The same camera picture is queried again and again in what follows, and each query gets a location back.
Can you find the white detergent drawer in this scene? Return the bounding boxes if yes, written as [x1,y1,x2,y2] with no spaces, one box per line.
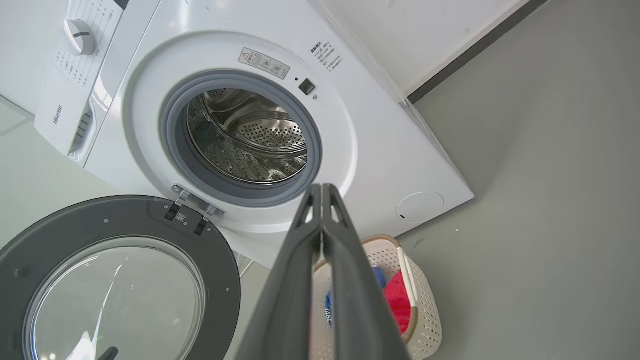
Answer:
[34,70,113,168]

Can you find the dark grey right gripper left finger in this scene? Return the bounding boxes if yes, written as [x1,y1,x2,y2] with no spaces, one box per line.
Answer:
[235,184,323,360]

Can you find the white round control knob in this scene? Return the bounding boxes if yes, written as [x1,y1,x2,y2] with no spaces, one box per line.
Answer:
[63,19,97,56]

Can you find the rectangular warning label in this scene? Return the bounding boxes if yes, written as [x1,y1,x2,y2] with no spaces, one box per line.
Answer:
[238,47,291,80]

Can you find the metal door hinge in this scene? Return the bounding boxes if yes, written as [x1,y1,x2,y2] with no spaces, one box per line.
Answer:
[165,184,226,236]

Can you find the red garment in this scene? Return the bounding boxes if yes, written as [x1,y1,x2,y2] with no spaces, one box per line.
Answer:
[384,270,413,335]

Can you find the round white filter cover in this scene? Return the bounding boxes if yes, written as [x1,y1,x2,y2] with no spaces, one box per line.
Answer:
[396,192,445,224]

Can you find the white front-load washing machine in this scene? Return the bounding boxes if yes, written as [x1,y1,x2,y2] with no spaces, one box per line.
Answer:
[0,0,476,271]

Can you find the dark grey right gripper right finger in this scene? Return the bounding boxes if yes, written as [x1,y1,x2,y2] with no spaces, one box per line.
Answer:
[322,184,412,360]

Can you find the blue garment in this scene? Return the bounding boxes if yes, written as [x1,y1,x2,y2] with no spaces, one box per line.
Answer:
[324,266,387,328]

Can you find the black round washer door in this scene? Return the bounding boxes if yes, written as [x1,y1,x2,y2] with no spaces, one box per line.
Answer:
[0,195,242,360]

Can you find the beige perforated laundry basket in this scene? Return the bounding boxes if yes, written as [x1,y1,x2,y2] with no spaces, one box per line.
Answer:
[309,234,444,360]

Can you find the steel perforated drum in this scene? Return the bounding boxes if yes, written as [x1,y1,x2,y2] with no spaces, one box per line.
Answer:
[186,88,309,185]

